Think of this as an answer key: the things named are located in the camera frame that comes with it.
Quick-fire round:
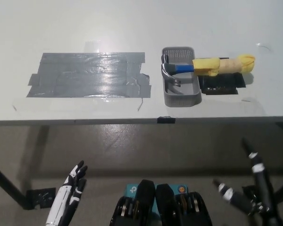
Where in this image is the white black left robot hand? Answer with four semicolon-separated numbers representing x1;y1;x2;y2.
45;160;88;226

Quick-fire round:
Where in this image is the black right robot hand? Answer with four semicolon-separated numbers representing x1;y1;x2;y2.
212;137;283;226

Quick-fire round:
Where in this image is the blue hammer with yellow foam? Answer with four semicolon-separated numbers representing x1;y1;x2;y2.
160;53;256;88

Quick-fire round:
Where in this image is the black tape patch on desk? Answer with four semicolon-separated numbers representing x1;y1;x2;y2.
198;56;246;96

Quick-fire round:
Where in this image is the small black tape on edge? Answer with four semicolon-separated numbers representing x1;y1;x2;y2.
157;116;176;124

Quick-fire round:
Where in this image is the grey plastic basket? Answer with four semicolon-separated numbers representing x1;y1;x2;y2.
161;46;202;108

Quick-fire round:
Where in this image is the large grey duct tape patch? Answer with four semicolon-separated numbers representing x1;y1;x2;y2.
25;52;152;99

